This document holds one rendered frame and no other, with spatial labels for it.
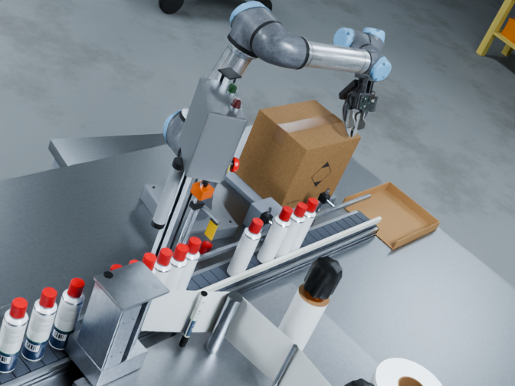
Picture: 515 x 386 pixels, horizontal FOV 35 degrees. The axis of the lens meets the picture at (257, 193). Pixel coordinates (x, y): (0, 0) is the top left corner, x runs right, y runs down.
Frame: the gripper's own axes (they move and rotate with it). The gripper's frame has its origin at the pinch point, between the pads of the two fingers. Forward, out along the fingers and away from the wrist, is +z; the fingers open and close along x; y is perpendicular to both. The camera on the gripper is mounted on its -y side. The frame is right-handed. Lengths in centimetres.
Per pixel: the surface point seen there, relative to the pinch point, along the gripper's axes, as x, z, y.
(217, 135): -71, 2, 64
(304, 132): -16.4, 2.7, -1.3
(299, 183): -15.0, 19.7, -0.6
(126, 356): -84, 57, 67
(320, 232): -7.5, 34.1, 7.4
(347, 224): 5.1, 31.4, 2.1
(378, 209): 27.4, 27.5, -15.7
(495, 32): 342, -92, -379
